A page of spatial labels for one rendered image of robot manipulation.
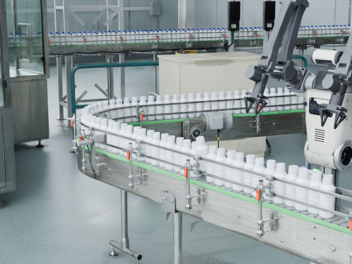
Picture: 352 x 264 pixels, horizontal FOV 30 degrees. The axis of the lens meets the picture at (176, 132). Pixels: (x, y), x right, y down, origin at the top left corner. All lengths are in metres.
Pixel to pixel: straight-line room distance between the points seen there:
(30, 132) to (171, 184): 5.11
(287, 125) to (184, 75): 2.27
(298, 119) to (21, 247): 2.29
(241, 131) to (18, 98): 3.87
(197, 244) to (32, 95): 3.76
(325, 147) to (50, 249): 2.48
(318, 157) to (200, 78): 3.88
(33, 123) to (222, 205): 5.45
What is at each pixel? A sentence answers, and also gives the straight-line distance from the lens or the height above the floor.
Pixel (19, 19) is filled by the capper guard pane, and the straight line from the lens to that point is 8.02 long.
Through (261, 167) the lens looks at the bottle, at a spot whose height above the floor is 1.13.
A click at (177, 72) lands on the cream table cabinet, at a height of 1.05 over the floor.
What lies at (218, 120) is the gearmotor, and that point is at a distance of 4.51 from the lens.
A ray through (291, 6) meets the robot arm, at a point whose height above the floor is 1.79.
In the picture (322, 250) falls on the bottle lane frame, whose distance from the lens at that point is 2.62.
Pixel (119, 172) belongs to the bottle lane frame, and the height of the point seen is 0.91.
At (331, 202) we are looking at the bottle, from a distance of 2.59.
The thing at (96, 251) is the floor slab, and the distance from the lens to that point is 4.95.
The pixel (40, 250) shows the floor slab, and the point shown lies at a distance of 5.05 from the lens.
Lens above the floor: 1.84
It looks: 12 degrees down
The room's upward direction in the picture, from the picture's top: straight up
